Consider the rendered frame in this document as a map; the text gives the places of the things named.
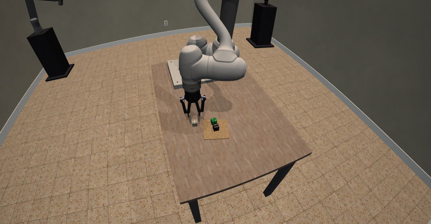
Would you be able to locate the tan mat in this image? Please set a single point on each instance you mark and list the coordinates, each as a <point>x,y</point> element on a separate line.
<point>210,134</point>

